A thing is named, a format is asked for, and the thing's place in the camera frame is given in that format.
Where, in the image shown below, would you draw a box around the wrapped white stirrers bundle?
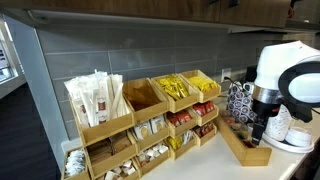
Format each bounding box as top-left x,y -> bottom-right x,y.
64,71 -> 130,129

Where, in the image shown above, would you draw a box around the yellow sweetener packets left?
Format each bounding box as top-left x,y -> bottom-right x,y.
157,75 -> 189,100

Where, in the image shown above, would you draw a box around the wooden upper cabinet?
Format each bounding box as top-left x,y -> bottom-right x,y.
0,0 -> 291,28

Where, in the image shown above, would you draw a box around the black coffee machine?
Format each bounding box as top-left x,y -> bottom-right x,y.
246,65 -> 257,82

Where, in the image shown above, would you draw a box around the wire coffee pod holder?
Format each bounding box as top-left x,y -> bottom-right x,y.
226,81 -> 256,123

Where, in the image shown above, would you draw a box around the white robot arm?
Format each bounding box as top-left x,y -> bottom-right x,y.
252,40 -> 320,145

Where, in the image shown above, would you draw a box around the long bamboo tea tray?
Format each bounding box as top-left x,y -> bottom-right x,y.
214,113 -> 272,166

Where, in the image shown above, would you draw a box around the paper cup stack front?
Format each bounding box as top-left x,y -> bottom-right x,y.
265,105 -> 292,141

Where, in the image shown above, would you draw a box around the white round tray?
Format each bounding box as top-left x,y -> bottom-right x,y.
258,126 -> 314,154

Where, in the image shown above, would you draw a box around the small bamboo bin far left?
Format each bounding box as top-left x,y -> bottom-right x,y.
61,148 -> 90,180

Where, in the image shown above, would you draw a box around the white wall outlet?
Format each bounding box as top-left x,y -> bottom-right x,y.
221,68 -> 231,81

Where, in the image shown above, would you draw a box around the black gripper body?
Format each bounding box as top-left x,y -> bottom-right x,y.
251,100 -> 280,145

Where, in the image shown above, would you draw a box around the yellow sweetener packets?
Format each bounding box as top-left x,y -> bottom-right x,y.
189,76 -> 218,92
157,75 -> 189,100

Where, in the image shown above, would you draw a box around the right bamboo organizer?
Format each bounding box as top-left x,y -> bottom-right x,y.
150,69 -> 222,161

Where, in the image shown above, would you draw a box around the yellow sweetener packets right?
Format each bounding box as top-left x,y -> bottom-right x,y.
189,76 -> 218,92

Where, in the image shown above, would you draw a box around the large left bamboo organizer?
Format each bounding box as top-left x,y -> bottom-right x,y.
71,78 -> 169,180

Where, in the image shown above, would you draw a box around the white lids stack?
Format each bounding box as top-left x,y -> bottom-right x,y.
285,126 -> 312,147

